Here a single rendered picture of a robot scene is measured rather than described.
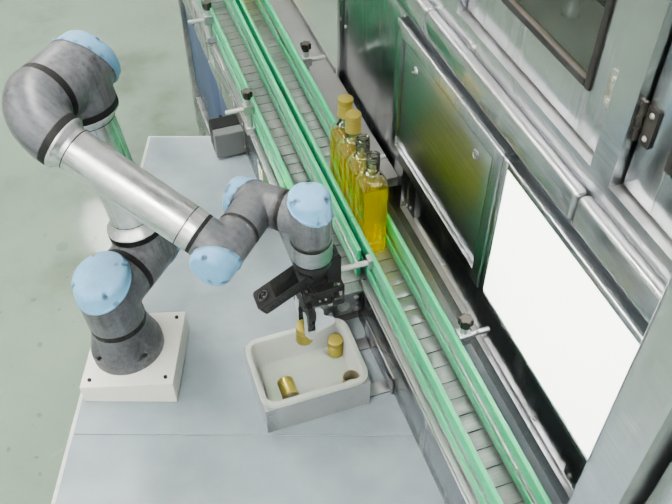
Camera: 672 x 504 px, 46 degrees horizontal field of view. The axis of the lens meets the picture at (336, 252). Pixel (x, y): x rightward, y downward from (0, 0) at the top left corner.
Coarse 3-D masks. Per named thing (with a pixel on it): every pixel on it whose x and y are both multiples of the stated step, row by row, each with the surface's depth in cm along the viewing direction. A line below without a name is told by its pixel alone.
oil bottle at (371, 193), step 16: (368, 176) 164; (384, 176) 166; (368, 192) 165; (384, 192) 167; (368, 208) 168; (384, 208) 170; (368, 224) 172; (384, 224) 174; (368, 240) 175; (384, 240) 177
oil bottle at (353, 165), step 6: (354, 156) 169; (348, 162) 171; (354, 162) 168; (360, 162) 168; (348, 168) 171; (354, 168) 168; (360, 168) 168; (348, 174) 173; (354, 174) 169; (348, 180) 174; (354, 180) 170; (348, 186) 175; (354, 186) 171; (348, 192) 176; (354, 192) 172; (348, 198) 177; (354, 198) 174; (348, 204) 179; (354, 204) 175; (354, 210) 176; (354, 216) 177
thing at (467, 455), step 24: (240, 0) 239; (264, 48) 221; (288, 96) 206; (312, 144) 193; (336, 192) 181; (360, 240) 171; (384, 288) 162; (408, 336) 154; (432, 384) 147; (456, 432) 140; (480, 480) 134
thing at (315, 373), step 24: (264, 336) 168; (288, 336) 169; (264, 360) 171; (288, 360) 172; (312, 360) 172; (336, 360) 172; (360, 360) 163; (264, 384) 168; (312, 384) 168; (336, 384) 160
